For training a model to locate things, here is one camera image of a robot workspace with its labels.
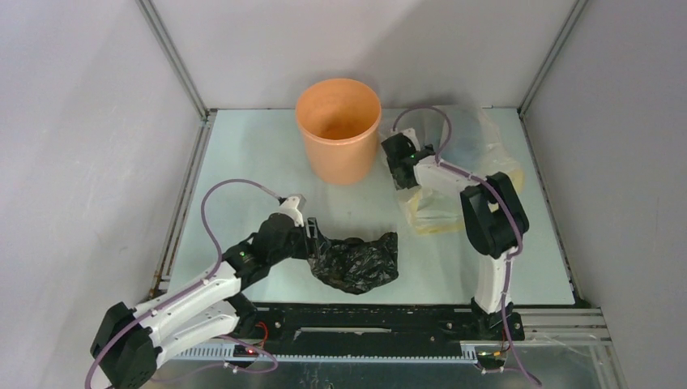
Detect black trash bag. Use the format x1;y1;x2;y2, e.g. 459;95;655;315
307;232;399;295

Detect translucent yellowish plastic bag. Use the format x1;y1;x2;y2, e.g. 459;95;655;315
379;106;524;235

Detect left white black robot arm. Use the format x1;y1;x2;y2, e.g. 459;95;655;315
85;213;331;388

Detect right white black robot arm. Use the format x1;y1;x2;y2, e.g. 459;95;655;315
381;129;529;339

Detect orange plastic trash bin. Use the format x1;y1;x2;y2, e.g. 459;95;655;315
295;78;382;185

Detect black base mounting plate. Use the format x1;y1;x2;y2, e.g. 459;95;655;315
232;302;525;359

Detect left small circuit board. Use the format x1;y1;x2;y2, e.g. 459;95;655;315
233;345;260;357

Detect small circuit board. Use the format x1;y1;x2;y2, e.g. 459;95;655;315
233;345;260;357
477;349;509;360

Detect right small circuit board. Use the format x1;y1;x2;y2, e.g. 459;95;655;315
477;349;509;360

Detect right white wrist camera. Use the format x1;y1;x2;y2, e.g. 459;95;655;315
397;127;421;151

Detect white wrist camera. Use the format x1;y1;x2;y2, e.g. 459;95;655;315
277;194;306;227
397;127;421;151

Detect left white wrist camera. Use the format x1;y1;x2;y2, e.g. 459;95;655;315
277;194;306;227

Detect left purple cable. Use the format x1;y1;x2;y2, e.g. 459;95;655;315
84;179;283;389

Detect left aluminium corner post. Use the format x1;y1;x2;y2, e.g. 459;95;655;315
135;0;210;121

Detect aluminium corner post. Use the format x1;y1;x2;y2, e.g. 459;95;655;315
518;0;590;118
135;0;210;121

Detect aluminium frame rail front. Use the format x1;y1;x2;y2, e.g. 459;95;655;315
120;306;613;366

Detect right aluminium corner post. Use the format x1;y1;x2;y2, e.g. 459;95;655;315
518;0;590;118

